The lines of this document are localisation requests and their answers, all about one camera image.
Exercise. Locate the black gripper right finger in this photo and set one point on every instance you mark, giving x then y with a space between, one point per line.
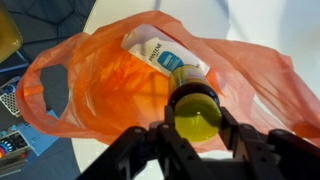
277 155

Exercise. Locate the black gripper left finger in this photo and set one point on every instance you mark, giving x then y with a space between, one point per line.
128 155

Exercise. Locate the yellow bottle with yellow cap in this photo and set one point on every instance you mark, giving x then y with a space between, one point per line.
195 104

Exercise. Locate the orange plastic bag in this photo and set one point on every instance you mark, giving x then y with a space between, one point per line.
111 90

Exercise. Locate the white Pantene bottle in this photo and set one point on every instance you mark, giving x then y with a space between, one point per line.
158 50

